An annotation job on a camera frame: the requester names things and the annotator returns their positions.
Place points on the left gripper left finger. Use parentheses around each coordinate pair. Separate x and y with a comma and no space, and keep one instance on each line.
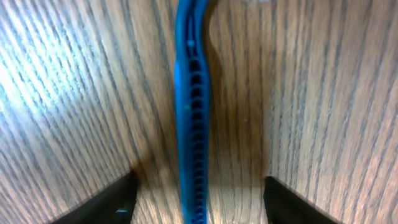
(115,204)

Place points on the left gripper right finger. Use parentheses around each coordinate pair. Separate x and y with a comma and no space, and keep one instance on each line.
(285,206)

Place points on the blue disposable razor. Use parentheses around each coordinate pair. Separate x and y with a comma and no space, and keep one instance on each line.
(192,109)

